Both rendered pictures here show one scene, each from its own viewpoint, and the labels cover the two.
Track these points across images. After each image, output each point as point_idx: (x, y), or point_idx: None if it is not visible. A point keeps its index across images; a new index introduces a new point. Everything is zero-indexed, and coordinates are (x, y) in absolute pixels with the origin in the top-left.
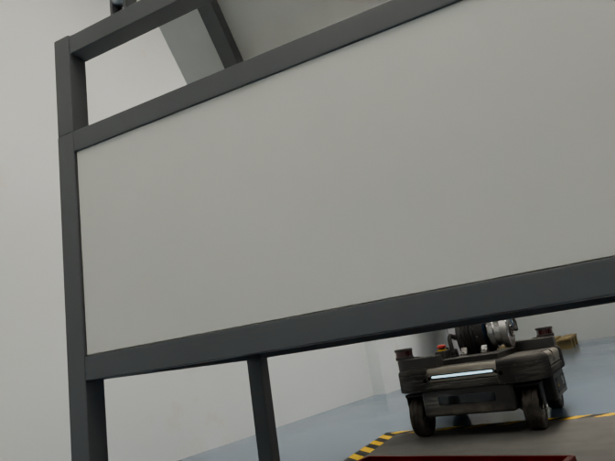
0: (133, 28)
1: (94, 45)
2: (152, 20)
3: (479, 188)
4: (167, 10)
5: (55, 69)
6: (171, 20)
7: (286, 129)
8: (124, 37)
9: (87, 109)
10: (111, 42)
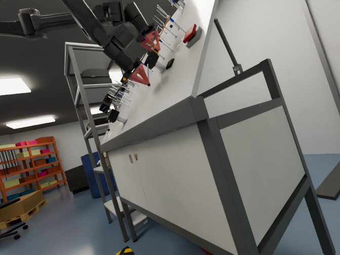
0: (238, 82)
1: (253, 75)
2: (231, 85)
3: None
4: (226, 87)
5: (273, 69)
6: (226, 87)
7: None
8: (242, 80)
9: (268, 88)
10: (247, 77)
